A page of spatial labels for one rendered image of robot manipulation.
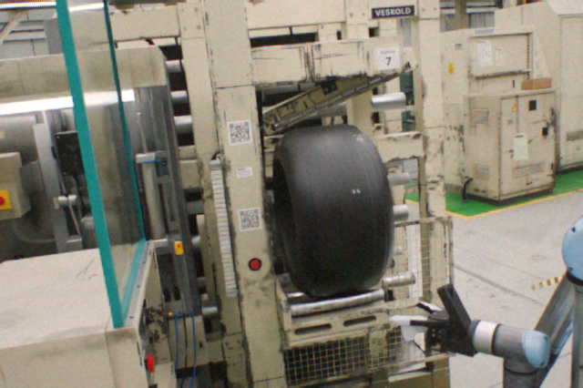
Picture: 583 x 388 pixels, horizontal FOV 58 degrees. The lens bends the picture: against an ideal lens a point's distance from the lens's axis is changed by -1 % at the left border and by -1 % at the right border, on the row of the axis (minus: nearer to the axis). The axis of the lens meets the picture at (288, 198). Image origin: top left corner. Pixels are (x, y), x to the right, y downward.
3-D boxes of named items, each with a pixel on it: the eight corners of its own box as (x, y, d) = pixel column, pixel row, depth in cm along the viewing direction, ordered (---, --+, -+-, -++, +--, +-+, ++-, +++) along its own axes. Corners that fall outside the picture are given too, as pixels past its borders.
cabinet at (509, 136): (500, 208, 594) (499, 95, 566) (464, 199, 646) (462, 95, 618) (557, 194, 629) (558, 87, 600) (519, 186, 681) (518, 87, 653)
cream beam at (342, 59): (250, 89, 194) (245, 48, 191) (242, 88, 218) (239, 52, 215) (406, 74, 204) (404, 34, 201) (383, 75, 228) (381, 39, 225)
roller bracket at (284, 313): (284, 331, 176) (281, 304, 174) (267, 288, 214) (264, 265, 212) (294, 331, 177) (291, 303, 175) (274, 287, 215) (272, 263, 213)
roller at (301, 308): (289, 319, 179) (287, 306, 178) (286, 313, 184) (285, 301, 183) (387, 301, 185) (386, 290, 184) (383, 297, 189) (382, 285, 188)
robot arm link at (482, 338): (491, 328, 118) (504, 318, 124) (471, 323, 121) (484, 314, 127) (489, 360, 119) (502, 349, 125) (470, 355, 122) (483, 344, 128)
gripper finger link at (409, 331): (389, 342, 129) (427, 343, 128) (389, 319, 128) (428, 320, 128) (387, 337, 132) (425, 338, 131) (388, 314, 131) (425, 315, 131)
